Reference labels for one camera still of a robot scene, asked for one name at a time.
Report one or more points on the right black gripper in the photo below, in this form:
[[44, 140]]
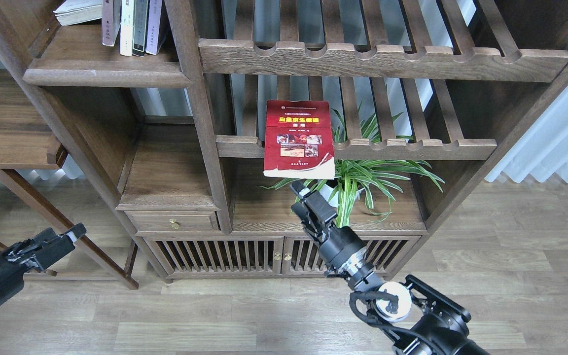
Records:
[[342, 251]]

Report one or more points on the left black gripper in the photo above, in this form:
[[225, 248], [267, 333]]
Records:
[[39, 253]]

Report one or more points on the red book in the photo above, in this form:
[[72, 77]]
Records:
[[298, 140]]

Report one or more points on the yellow green book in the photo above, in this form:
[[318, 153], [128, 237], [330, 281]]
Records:
[[78, 11]]

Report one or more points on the dark maroon book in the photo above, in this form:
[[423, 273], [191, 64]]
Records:
[[110, 21]]

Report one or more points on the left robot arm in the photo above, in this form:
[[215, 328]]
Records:
[[38, 253]]

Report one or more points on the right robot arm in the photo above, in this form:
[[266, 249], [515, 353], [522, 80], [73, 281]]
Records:
[[416, 317]]

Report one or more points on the white plant pot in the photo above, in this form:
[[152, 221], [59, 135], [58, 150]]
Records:
[[341, 193]]

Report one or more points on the brass cabinet door knobs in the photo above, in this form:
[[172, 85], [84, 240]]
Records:
[[278, 256]]

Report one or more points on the spider plant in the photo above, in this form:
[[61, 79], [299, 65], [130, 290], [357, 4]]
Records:
[[369, 173]]

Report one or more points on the dark wooden bookshelf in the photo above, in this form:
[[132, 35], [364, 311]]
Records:
[[177, 135]]

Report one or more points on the brass drawer knob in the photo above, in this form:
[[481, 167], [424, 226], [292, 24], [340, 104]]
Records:
[[174, 224]]

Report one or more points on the lavender standing book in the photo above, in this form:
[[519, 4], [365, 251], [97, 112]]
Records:
[[158, 26]]

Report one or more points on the white standing book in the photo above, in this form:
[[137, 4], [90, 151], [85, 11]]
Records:
[[127, 25]]

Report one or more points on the dark green standing book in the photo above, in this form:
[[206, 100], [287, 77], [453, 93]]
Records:
[[140, 27]]

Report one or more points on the white curtain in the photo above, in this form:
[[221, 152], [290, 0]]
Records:
[[542, 151]]

